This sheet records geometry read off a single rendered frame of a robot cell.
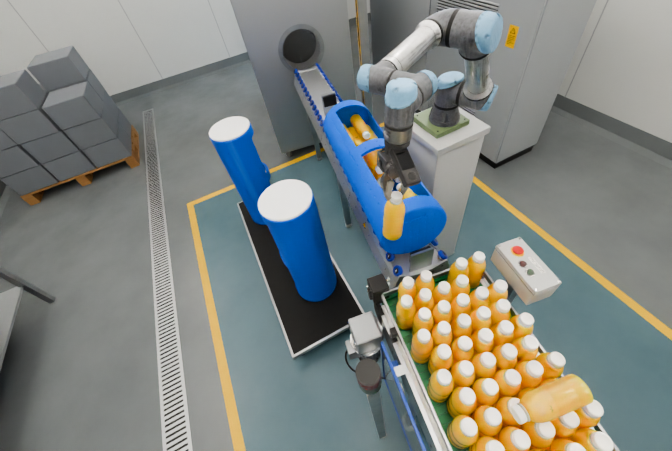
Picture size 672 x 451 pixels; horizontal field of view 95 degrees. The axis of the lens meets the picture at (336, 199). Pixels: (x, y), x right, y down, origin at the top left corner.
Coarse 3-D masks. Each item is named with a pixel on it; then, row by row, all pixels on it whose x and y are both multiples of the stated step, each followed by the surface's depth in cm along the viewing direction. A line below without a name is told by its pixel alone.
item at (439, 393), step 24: (504, 336) 96; (432, 360) 97; (456, 360) 98; (480, 360) 91; (504, 360) 92; (528, 360) 93; (432, 384) 92; (456, 384) 94; (480, 384) 88; (504, 384) 88; (528, 384) 89; (456, 408) 88; (480, 408) 86; (504, 408) 84; (456, 432) 83; (480, 432) 86; (504, 432) 82; (528, 432) 81; (576, 432) 81
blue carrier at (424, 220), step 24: (336, 120) 164; (336, 144) 160; (360, 144) 144; (384, 144) 142; (360, 168) 137; (360, 192) 135; (408, 216) 114; (432, 216) 119; (384, 240) 120; (408, 240) 125; (432, 240) 131
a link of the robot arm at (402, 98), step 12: (396, 84) 73; (408, 84) 73; (396, 96) 72; (408, 96) 72; (420, 96) 77; (396, 108) 74; (408, 108) 74; (384, 120) 80; (396, 120) 76; (408, 120) 77
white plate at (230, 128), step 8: (224, 120) 214; (232, 120) 212; (240, 120) 211; (248, 120) 210; (216, 128) 208; (224, 128) 207; (232, 128) 205; (240, 128) 204; (216, 136) 201; (224, 136) 200; (232, 136) 199
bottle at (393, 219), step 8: (384, 208) 100; (392, 208) 97; (400, 208) 97; (384, 216) 102; (392, 216) 98; (400, 216) 98; (384, 224) 104; (392, 224) 101; (400, 224) 101; (384, 232) 106; (392, 232) 104; (400, 232) 105; (392, 240) 107
